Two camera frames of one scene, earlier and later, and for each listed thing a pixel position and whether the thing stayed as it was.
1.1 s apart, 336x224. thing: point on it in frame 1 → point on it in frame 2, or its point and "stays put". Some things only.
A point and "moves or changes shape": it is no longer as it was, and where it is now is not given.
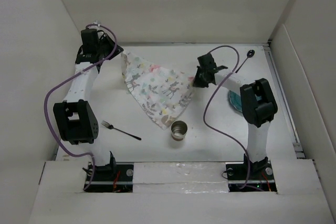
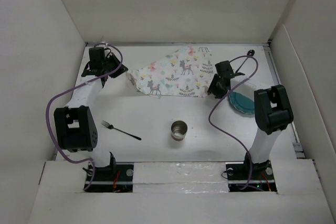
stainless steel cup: (178, 129) stays put
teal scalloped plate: (235, 99) stays put
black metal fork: (111, 127) stays put
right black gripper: (197, 82) → (212, 88)
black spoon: (250, 53) stays put
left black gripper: (104, 38) → (122, 68)
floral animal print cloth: (162, 93) moves or changes shape
